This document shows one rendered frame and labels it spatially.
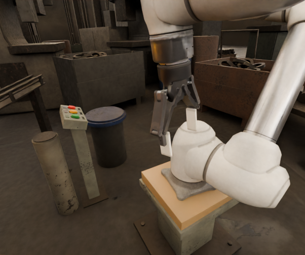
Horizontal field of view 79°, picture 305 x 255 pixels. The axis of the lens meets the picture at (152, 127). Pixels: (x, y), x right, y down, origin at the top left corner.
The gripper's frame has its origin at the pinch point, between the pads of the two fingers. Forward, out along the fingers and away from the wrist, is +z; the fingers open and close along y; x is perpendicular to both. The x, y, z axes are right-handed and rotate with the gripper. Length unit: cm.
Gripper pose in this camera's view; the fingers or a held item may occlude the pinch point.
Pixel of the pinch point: (180, 137)
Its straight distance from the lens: 51.5
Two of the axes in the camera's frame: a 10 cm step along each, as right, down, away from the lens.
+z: 1.5, 8.7, 4.7
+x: -7.8, -1.9, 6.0
